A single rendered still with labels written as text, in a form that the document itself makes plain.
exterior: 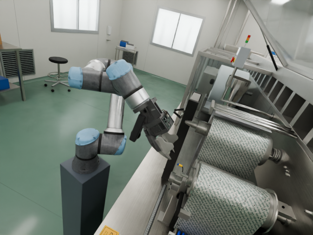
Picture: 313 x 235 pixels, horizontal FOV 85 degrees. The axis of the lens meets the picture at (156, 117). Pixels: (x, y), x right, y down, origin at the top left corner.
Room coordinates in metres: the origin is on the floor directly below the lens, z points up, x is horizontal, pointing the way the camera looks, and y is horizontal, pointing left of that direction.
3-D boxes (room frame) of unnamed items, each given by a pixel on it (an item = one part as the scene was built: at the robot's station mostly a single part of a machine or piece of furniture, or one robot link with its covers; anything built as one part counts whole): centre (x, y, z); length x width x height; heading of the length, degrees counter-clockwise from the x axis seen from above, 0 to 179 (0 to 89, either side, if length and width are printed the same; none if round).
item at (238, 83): (1.16, -0.46, 1.50); 0.14 x 0.14 x 0.06
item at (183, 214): (0.41, -0.19, 1.13); 0.04 x 0.02 x 0.03; 77
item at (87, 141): (0.73, 0.33, 1.07); 0.13 x 0.12 x 0.14; 108
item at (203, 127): (0.73, -0.23, 1.33); 0.06 x 0.06 x 0.06; 77
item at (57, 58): (3.37, 2.20, 0.31); 0.55 x 0.53 x 0.62; 167
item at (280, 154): (0.66, -0.54, 1.33); 0.07 x 0.07 x 0.07; 77
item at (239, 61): (1.01, -0.34, 1.66); 0.07 x 0.07 x 0.10; 80
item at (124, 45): (5.10, 1.32, 0.51); 0.91 x 0.58 x 1.02; 11
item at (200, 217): (0.40, -0.30, 1.11); 0.23 x 0.01 x 0.18; 77
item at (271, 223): (0.43, -0.44, 1.25); 0.15 x 0.01 x 0.15; 167
